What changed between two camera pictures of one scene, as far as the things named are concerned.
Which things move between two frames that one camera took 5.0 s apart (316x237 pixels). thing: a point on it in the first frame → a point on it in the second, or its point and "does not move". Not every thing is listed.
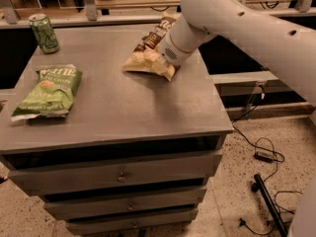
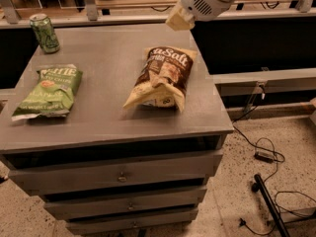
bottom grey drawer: x=146 y=221 does not move
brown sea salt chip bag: x=148 y=55 → x=163 y=79
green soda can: x=43 y=33 does not move
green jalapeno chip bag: x=51 y=95 does not move
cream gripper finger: x=166 y=68 → x=181 y=20
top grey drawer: x=155 y=170 does not move
